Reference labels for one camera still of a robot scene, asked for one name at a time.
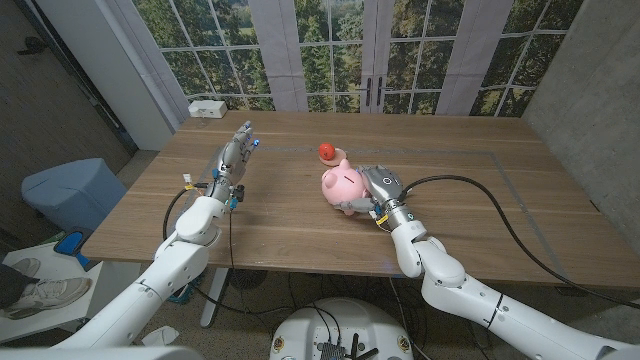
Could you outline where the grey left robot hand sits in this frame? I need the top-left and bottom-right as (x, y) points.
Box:
(205, 120), (260, 204)

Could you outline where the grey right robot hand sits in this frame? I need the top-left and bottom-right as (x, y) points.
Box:
(333, 164), (416, 232)

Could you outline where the pink plastic piggy bank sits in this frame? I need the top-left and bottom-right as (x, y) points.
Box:
(321, 158), (371, 217)

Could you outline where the round white robot base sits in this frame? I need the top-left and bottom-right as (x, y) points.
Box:
(269, 297), (415, 360)

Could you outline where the white plastic box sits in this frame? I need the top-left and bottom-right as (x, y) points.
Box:
(187, 99), (228, 120)

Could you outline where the black round ribbed disc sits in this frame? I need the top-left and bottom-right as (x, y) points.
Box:
(227, 268), (269, 291)

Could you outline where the printed window backdrop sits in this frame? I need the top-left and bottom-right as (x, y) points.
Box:
(104, 0), (586, 119)

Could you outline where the white table leg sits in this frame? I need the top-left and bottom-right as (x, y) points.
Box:
(199, 267), (230, 330)

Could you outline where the blue-grey bin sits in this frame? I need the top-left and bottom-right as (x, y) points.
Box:
(20, 157), (129, 232)

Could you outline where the blue black floor pedal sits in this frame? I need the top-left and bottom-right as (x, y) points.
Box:
(53, 229), (94, 271)

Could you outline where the crumpled white paper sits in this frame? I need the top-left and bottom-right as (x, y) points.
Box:
(141, 325), (180, 348)

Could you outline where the white sneaker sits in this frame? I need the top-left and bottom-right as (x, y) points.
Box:
(7, 257), (42, 279)
(2, 276), (93, 321)

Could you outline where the white floor platform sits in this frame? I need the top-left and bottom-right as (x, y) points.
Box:
(0, 242), (142, 344)

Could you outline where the dark trouser leg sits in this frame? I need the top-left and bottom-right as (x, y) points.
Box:
(0, 263), (32, 310)

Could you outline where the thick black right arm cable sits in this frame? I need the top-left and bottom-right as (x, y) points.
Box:
(399, 173), (640, 311)

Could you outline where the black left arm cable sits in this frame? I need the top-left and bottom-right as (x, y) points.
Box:
(162, 182), (306, 317)

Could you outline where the teal hose coil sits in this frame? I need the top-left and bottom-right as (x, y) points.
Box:
(167, 272), (204, 305)

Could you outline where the black door handle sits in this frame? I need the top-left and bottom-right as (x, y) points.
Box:
(16, 35), (47, 56)

